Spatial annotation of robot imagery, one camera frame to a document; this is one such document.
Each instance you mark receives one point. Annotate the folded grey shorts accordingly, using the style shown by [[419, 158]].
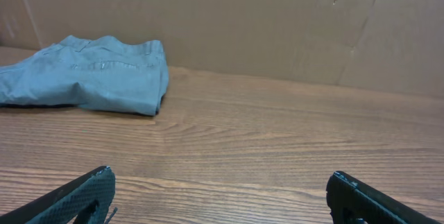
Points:
[[103, 74]]

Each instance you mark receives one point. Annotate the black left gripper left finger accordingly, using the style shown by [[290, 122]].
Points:
[[85, 200]]

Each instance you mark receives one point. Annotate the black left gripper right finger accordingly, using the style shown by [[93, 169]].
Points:
[[352, 201]]

